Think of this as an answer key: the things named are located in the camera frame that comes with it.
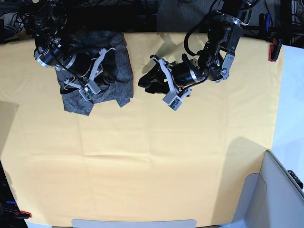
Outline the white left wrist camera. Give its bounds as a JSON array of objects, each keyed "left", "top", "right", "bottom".
[{"left": 163, "top": 93, "right": 183, "bottom": 111}]

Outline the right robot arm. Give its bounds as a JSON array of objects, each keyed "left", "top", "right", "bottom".
[{"left": 19, "top": 0, "right": 115, "bottom": 94}]

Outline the red black clamp right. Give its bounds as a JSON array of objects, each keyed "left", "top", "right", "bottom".
[{"left": 268, "top": 38, "right": 283, "bottom": 62}]

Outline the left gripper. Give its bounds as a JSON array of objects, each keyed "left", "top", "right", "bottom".
[{"left": 138, "top": 55, "right": 206, "bottom": 94}]

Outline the red black clamp left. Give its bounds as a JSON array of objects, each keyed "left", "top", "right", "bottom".
[{"left": 14, "top": 211, "right": 32, "bottom": 219}]

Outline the red black clamp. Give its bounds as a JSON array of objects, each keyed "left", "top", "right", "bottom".
[
  {"left": 268, "top": 38, "right": 283, "bottom": 62},
  {"left": 14, "top": 211, "right": 32, "bottom": 219}
]

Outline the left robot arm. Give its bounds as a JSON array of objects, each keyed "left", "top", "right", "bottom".
[{"left": 138, "top": 0, "right": 259, "bottom": 97}]

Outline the white cardboard box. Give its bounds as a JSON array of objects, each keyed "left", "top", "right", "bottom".
[{"left": 231, "top": 151, "right": 304, "bottom": 228}]

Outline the grey long-sleeve shirt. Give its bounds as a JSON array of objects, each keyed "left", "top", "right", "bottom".
[{"left": 56, "top": 31, "right": 133, "bottom": 116}]

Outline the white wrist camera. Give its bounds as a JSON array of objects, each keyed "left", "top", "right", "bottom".
[
  {"left": 78, "top": 81, "right": 101, "bottom": 101},
  {"left": 163, "top": 93, "right": 183, "bottom": 111}
]

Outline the black remote on box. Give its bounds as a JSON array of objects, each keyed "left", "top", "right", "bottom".
[{"left": 288, "top": 170, "right": 304, "bottom": 190}]

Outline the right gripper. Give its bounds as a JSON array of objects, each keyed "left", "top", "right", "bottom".
[{"left": 63, "top": 47, "right": 116, "bottom": 89}]

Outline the yellow table cloth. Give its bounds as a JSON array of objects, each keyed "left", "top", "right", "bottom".
[{"left": 0, "top": 38, "right": 284, "bottom": 227}]

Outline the grey plate at table edge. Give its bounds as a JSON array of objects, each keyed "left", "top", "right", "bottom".
[{"left": 71, "top": 219, "right": 197, "bottom": 228}]

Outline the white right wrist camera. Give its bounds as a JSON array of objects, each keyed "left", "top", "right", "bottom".
[{"left": 78, "top": 81, "right": 101, "bottom": 101}]

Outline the blue handled tool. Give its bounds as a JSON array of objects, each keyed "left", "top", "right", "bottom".
[{"left": 258, "top": 13, "right": 272, "bottom": 34}]

